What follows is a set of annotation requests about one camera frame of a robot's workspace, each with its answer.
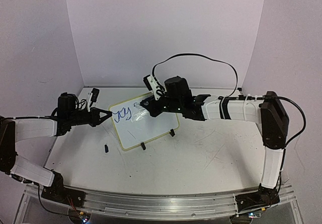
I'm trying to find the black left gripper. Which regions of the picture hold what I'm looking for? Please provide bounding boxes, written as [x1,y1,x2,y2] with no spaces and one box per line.
[67,106,112,126]

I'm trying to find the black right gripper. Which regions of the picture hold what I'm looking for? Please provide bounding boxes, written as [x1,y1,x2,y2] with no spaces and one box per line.
[139,95,181,118]

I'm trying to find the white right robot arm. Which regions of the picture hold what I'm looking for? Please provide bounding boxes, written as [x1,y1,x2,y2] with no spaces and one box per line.
[140,75,289,189]

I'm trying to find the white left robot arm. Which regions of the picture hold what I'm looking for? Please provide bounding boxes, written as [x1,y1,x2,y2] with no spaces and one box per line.
[1,89,113,202]

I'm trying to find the yellow-framed whiteboard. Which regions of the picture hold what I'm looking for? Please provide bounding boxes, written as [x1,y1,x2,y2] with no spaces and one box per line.
[108,93,180,151]

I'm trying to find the black whiteboard stand foot right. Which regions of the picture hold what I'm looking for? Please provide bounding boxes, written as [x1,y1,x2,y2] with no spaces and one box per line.
[170,129,175,137]

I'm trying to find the black whiteboard stand foot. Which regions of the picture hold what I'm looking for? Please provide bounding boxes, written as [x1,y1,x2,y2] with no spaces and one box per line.
[140,142,146,151]
[170,129,175,137]

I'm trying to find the black whiteboard stand foot left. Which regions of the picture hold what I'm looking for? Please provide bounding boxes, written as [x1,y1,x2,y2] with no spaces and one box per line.
[140,142,146,151]

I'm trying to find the left circuit board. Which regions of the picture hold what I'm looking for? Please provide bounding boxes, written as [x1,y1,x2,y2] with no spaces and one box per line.
[68,210,91,224]

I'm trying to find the circuit board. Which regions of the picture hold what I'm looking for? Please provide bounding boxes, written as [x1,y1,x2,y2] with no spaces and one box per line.
[248,210,263,219]
[68,210,91,224]

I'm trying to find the right circuit board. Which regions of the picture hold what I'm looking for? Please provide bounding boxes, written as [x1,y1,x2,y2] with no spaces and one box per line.
[248,210,263,219]

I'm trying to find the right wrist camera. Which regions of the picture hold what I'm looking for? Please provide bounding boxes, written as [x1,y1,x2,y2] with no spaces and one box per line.
[143,75,166,101]

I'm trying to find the black right camera cable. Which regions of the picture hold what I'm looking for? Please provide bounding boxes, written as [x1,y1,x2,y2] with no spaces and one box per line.
[152,53,239,98]

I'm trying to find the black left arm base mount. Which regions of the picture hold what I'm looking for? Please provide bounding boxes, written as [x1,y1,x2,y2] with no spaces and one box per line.
[41,171,86,208]

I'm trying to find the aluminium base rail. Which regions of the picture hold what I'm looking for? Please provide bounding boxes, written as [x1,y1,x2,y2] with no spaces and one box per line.
[24,181,295,216]

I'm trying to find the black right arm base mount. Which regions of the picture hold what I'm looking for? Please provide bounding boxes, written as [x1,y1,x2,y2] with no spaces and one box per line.
[235,185,280,213]

